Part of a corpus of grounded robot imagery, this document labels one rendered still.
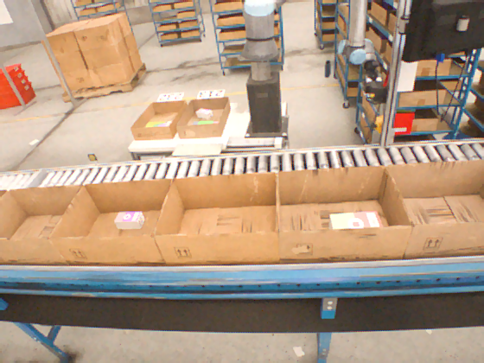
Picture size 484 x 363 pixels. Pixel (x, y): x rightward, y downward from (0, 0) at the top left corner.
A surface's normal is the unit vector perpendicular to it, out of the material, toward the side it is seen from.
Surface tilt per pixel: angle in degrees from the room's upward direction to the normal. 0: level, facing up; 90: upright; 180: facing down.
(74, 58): 90
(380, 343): 0
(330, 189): 89
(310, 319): 0
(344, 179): 90
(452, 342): 0
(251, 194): 90
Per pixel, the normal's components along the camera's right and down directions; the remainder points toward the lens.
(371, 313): -0.14, -0.76
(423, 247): -0.08, 0.66
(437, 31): 0.28, 0.65
